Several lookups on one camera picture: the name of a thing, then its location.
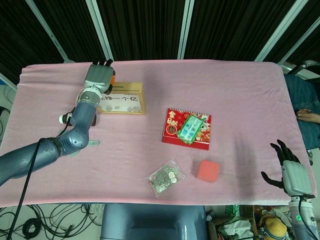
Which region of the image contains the red desk calendar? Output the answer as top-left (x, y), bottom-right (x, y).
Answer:
top-left (161, 107), bottom-right (213, 151)

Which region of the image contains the red foam cube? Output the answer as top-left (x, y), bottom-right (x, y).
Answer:
top-left (195, 159), bottom-right (221, 184)

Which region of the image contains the white partition frame post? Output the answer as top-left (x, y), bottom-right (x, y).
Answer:
top-left (278, 17), bottom-right (320, 65)
top-left (24, 0), bottom-right (76, 64)
top-left (178, 0), bottom-right (195, 60)
top-left (85, 0), bottom-right (115, 62)
top-left (254, 0), bottom-right (309, 63)

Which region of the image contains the green plastic pill box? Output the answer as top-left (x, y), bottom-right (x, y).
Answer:
top-left (176, 114), bottom-right (204, 146)

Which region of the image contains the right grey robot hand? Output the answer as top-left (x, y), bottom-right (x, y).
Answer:
top-left (260, 139), bottom-right (316, 197)

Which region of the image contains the bystander in blue jeans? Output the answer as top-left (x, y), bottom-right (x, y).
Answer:
top-left (284, 73), bottom-right (320, 151)

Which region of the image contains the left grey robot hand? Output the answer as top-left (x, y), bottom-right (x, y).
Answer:
top-left (83, 58), bottom-right (117, 94)

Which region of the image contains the black partition panel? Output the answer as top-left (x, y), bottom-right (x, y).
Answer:
top-left (0, 0), bottom-right (66, 76)
top-left (183, 0), bottom-right (299, 61)
top-left (264, 0), bottom-right (320, 63)
top-left (96, 0), bottom-right (186, 61)
top-left (32, 0), bottom-right (106, 63)

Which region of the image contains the pink tablecloth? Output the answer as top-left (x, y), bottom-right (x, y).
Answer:
top-left (0, 59), bottom-right (318, 207)

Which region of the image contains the black floor cable bundle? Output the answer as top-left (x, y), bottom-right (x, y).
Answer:
top-left (0, 203), bottom-right (103, 240)

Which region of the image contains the green hand brush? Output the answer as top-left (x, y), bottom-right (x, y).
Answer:
top-left (57, 129), bottom-right (101, 158)

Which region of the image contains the green foil bag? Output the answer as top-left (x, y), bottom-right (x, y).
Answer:
top-left (224, 204), bottom-right (241, 217)

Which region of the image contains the dark bottle white cap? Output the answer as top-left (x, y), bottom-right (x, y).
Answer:
top-left (58, 112), bottom-right (100, 127)

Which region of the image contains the yellow plush toy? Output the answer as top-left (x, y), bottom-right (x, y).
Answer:
top-left (259, 216), bottom-right (288, 240)

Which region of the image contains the wooden coin box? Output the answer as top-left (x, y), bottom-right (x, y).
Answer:
top-left (96, 81), bottom-right (148, 116)

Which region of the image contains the bystander bare hand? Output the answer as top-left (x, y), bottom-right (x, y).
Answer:
top-left (296, 108), bottom-right (313, 121)

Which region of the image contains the blue-grey robot torso base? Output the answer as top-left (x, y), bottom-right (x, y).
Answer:
top-left (100, 203), bottom-right (208, 240)

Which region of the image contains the clear bag of coins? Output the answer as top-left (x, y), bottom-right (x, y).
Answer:
top-left (144, 157), bottom-right (187, 198)

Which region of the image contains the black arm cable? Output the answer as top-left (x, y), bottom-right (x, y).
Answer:
top-left (6, 113), bottom-right (73, 240)

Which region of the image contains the black chair part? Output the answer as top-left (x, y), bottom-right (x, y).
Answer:
top-left (286, 59), bottom-right (320, 81)

